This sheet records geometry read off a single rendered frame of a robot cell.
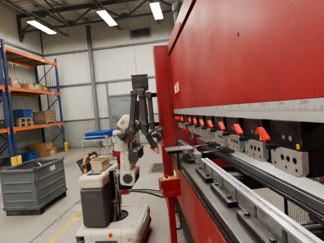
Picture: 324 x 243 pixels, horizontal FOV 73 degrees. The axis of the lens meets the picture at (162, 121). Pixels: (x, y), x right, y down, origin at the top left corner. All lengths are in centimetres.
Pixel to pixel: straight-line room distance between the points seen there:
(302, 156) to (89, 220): 212
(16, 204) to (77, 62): 770
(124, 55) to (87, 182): 816
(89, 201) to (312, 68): 216
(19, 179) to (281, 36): 374
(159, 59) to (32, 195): 272
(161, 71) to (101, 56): 738
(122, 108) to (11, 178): 653
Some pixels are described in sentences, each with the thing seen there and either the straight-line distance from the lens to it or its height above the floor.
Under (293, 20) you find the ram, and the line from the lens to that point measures 76.
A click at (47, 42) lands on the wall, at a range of 1171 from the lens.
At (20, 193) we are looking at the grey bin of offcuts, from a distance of 399.
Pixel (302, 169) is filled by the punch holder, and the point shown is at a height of 120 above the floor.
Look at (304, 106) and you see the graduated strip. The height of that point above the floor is 138.
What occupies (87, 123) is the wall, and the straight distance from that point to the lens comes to 1045.
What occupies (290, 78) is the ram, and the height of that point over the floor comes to 146.
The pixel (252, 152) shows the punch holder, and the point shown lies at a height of 120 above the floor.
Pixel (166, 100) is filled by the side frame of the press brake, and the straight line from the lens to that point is 310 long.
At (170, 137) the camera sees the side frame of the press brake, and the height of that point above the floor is 100.
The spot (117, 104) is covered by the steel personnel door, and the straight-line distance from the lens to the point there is 985.
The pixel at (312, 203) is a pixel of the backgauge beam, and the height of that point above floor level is 94.
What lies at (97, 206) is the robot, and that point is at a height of 52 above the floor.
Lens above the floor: 141
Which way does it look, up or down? 3 degrees down
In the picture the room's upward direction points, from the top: 5 degrees counter-clockwise
